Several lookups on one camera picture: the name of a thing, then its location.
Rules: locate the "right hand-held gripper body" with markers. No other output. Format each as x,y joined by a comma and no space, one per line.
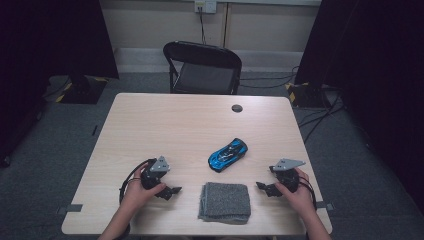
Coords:
288,178

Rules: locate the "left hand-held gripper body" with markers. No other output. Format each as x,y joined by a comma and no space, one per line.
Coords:
151,175

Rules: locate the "grey knitted cloth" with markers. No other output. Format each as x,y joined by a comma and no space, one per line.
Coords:
225,201

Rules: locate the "blue and black toy car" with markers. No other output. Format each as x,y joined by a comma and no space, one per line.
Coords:
228,155

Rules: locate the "person's left hand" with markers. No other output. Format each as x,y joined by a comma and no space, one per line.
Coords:
136,195

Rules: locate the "person's right hand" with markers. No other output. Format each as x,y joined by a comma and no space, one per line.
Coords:
301,200

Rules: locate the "grey tape strip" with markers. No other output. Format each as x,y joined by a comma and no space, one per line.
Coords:
328,206
71,208

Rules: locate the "small black floor object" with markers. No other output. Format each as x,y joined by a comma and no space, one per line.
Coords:
94,130

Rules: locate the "black stand base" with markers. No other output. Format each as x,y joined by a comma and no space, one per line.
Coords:
83,93
306,96

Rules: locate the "black folding chair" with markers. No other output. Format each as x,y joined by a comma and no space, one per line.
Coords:
203,53

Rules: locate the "black curtain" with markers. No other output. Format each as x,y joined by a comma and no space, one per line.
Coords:
50,40
383,66

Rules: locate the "vertical wall pipe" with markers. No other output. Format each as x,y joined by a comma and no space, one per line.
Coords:
226,26

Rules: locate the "white wall socket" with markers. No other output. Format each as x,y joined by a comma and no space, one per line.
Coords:
205,6

